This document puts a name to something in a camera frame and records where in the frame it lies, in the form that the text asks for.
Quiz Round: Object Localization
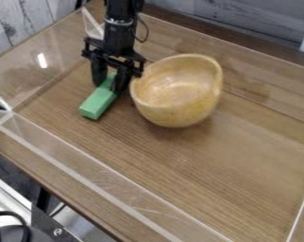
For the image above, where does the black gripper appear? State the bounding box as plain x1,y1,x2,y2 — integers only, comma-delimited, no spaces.
81,18,147,95

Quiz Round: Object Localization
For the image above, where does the green rectangular block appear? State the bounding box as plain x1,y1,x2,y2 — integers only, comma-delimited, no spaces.
78,73,117,120

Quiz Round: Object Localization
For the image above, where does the brown wooden bowl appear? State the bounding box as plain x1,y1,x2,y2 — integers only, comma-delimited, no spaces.
129,54,222,128

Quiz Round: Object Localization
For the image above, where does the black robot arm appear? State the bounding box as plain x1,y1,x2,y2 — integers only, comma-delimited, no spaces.
81,0,146,94

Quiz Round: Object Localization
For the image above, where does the black table leg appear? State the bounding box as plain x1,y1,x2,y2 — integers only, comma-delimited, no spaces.
35,188,51,213

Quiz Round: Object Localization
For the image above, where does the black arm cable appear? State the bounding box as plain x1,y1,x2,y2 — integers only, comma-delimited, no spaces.
131,15,151,43

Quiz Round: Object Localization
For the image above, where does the clear acrylic corner bracket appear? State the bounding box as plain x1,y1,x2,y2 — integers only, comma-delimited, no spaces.
81,8,105,40

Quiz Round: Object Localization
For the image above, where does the clear acrylic barrier wall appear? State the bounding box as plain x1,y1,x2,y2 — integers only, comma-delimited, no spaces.
0,9,304,242

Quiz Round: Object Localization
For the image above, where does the black metal base plate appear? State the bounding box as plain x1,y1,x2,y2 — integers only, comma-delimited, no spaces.
30,206,82,242

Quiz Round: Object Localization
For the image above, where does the black cable loop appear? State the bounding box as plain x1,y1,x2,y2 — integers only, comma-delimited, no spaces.
0,210,33,242

